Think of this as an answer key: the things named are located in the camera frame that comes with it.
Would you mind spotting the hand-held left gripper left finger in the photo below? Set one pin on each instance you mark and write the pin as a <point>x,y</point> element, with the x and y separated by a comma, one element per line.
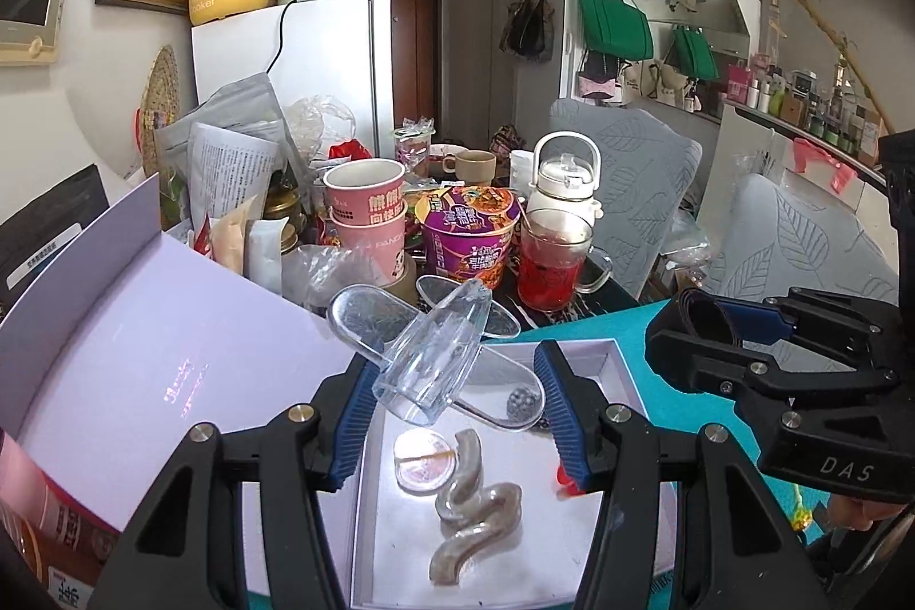
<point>350,431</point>

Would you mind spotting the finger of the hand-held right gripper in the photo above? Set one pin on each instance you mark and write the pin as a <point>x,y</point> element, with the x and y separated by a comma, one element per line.
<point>715,367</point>
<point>750,318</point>

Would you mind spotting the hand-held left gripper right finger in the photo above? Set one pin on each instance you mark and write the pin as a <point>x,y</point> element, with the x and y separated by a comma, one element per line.
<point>554,410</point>

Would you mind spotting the black hair band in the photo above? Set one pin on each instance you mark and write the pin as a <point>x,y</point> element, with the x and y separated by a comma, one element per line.
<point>697,313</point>

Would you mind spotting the red bow hair clip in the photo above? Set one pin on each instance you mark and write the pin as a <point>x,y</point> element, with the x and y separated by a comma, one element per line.
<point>568,480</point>

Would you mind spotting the person's right hand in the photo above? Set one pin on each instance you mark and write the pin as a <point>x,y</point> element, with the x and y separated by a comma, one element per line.
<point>858,513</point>

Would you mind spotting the teal table mat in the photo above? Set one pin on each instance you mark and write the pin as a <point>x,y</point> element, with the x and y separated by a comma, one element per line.
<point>668,404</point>

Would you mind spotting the grey leaf-pattern chair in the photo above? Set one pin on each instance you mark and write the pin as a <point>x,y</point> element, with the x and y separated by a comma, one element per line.
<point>800,245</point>
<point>636,181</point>

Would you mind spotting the glass mug red drink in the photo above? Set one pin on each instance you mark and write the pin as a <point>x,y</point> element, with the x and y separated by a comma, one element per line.
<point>547,274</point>

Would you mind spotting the wavy grey hair clip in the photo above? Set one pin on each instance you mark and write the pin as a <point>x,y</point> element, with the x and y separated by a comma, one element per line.
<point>472,531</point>

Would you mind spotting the clear plastic wrapper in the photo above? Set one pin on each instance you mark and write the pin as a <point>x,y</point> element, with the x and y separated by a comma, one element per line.
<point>325,278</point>

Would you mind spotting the pink plastic bag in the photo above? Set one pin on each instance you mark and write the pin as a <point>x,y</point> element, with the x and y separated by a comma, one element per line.
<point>822,163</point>

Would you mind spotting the pink panda paper cup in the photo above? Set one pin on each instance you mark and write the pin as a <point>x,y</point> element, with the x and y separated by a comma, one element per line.
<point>372,253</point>

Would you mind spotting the wooden stirrer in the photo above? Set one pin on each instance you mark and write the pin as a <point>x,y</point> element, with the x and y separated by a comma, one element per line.
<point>523,223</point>

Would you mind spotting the white pouch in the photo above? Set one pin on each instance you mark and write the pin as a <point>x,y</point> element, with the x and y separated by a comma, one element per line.
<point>264,256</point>

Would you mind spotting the purple instant noodle bowl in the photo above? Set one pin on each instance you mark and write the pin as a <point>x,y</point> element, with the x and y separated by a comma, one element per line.
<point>468,231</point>

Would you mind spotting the row of cosmetic bottles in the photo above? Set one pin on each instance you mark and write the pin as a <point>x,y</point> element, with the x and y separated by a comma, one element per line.
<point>808,110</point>

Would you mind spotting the beige pouch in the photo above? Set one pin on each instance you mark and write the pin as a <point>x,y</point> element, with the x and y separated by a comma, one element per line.
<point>230,238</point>

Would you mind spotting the gold lid jar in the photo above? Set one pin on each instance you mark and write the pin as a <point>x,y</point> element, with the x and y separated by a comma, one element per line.
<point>282,210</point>

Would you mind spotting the white cup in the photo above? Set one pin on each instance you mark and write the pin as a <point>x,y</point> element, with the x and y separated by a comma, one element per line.
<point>520,165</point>

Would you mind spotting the white tote bag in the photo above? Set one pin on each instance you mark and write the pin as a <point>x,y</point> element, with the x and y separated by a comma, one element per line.
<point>654,81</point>

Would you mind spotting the beige ceramic mug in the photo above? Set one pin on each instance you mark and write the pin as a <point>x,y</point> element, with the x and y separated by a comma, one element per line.
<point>472,167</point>

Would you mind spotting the green tote bag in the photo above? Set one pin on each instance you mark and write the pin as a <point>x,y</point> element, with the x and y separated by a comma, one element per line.
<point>615,31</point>
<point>695,54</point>

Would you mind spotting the red plastic packaging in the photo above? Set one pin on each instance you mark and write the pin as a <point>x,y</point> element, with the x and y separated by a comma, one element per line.
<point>350,151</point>

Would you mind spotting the rolled printed leaflet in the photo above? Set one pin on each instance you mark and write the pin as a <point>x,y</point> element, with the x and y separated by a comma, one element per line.
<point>229,167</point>

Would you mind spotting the crumpled clear plastic bag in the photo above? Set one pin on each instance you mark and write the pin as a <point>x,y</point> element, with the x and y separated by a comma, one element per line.
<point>318,124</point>

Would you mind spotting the pink printed box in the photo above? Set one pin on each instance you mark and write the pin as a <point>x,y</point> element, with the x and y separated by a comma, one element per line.
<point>50,524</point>

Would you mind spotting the bamboo branch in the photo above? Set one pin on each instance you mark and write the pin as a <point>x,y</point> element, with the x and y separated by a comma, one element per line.
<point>808,2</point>

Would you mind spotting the grey foil bag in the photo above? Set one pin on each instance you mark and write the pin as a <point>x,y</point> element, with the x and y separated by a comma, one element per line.
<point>243,102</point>

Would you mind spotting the black package white label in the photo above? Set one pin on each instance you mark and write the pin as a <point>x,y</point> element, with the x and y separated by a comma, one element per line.
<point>43,224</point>

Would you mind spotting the dark hanging handbag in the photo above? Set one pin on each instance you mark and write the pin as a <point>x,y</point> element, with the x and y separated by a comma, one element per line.
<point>529,17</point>

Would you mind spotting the brown door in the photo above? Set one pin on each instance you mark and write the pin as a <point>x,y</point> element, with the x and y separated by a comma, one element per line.
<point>414,60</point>

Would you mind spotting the white fridge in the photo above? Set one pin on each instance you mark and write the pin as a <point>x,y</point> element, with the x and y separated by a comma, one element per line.
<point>329,52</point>

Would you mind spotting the woven straw hat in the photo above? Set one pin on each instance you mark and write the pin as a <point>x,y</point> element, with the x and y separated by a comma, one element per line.
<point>161,102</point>

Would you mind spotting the cream wall intercom monitor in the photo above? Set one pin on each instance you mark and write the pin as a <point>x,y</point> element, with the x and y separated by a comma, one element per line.
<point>28,2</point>

